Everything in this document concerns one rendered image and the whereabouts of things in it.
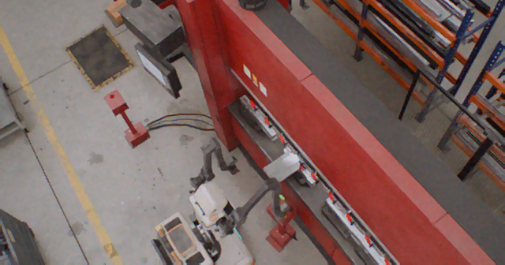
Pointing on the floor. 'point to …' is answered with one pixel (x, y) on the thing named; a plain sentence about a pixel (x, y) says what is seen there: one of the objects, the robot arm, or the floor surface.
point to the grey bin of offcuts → (16, 242)
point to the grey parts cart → (8, 112)
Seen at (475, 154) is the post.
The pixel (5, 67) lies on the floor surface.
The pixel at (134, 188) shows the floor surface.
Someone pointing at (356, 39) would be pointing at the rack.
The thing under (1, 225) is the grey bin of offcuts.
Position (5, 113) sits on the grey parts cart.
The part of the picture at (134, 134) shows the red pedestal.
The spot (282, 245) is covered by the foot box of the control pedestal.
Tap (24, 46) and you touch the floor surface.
